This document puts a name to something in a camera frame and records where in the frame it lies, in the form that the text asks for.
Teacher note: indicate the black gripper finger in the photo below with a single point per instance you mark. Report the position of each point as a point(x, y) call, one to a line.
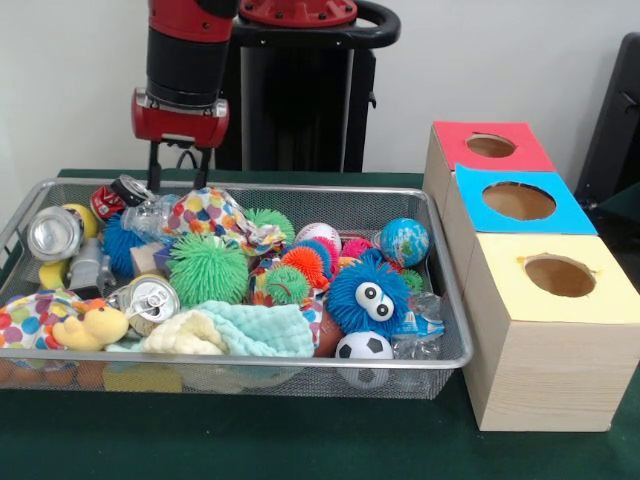
point(202, 167)
point(154, 167)

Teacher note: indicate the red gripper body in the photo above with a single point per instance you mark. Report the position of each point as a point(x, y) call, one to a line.
point(180, 125)

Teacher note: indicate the colourful polka dot cloth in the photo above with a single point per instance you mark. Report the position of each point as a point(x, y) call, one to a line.
point(210, 212)
point(25, 320)

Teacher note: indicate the large green spiky ball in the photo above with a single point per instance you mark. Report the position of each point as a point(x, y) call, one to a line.
point(207, 272)

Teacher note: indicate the crushed printed metal can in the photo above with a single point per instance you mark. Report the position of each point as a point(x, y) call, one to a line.
point(150, 302)

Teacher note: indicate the yellow plush duck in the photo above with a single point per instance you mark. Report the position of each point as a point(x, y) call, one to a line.
point(92, 327)

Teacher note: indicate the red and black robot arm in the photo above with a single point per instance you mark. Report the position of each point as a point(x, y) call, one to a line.
point(185, 50)

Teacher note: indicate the wooden box with three holes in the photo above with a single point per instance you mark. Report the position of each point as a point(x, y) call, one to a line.
point(550, 380)

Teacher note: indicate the light wooden block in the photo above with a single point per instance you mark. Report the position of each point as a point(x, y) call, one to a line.
point(142, 260)

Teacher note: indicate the silver metal can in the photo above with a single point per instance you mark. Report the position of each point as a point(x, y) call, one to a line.
point(52, 235)

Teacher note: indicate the cream yellow cloth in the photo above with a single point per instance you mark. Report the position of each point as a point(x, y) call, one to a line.
point(180, 337)

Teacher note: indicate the mint green cloth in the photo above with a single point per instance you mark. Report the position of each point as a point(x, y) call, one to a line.
point(265, 330)

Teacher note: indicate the blue spiky ball with eyes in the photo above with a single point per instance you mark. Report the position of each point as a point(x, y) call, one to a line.
point(350, 295)

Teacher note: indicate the blue globe ball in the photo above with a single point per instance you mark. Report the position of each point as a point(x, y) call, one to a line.
point(404, 242)

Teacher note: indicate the black and white soccer ball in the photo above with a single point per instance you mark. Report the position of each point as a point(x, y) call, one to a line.
point(364, 346)

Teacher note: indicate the black upright panel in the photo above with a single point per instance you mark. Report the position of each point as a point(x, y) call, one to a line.
point(612, 125)

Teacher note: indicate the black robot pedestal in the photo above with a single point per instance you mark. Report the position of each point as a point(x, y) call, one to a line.
point(300, 110)

